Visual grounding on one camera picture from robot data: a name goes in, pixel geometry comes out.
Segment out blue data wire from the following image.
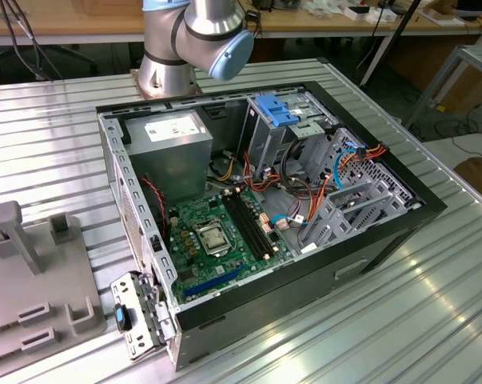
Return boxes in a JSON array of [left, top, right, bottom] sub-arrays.
[[272, 142, 364, 230]]

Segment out orange power wire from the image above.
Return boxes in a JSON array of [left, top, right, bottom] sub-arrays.
[[304, 144, 388, 225]]

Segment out grey metal disk bay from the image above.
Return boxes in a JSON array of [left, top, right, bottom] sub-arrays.
[[298, 127, 422, 252]]

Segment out black RAM slot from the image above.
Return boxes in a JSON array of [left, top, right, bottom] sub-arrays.
[[228, 192, 265, 259], [223, 193, 261, 261], [233, 190, 270, 258], [239, 190, 276, 255]]

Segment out silver CPU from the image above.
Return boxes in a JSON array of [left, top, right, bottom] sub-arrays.
[[200, 227, 228, 254]]

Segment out CPU socket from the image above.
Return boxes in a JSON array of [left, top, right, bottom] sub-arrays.
[[193, 222, 233, 260]]

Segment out green motherboard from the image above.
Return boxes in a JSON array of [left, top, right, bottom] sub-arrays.
[[166, 186, 297, 304]]

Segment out grey power supply unit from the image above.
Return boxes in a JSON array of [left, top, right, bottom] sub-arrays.
[[122, 110, 214, 209]]

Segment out black case fan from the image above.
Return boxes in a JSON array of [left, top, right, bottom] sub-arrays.
[[138, 171, 173, 246]]

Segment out metal drive cage blue latches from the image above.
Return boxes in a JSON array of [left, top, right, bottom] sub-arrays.
[[238, 90, 341, 182]]

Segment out blue expansion slot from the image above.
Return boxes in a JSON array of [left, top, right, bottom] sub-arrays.
[[182, 266, 246, 299]]

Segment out black open PC case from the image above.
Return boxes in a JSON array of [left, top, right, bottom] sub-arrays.
[[94, 79, 449, 373]]

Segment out blue black latch tab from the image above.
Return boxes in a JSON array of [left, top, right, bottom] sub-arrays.
[[112, 302, 132, 333]]

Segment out wooden desk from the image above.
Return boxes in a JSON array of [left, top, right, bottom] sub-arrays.
[[246, 0, 482, 40], [0, 0, 145, 47]]

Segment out black and white box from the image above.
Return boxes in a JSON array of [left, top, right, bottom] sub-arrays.
[[344, 5, 370, 21]]

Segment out grey parts rack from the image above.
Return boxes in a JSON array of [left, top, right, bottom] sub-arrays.
[[0, 199, 108, 361]]

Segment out large cardboard box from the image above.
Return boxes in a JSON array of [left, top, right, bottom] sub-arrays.
[[388, 38, 482, 117]]

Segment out small white box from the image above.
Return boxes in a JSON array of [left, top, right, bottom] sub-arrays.
[[366, 7, 397, 23]]

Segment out black slanted pole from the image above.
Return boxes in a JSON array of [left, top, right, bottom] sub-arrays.
[[386, 0, 422, 47]]

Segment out brown cardboard box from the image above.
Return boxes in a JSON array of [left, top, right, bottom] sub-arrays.
[[452, 155, 482, 201]]

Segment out orange red wire bundle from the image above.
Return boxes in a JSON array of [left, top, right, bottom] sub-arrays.
[[242, 154, 284, 194]]

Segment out yellow wire bundle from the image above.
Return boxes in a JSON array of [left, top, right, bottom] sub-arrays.
[[212, 158, 237, 182]]

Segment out metal expansion bracket latch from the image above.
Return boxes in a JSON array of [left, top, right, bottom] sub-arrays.
[[110, 270, 178, 363]]

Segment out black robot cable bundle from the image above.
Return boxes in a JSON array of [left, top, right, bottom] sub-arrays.
[[0, 0, 64, 81]]

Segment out aluminium frame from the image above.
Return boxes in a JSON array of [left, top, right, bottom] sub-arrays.
[[406, 43, 482, 129]]

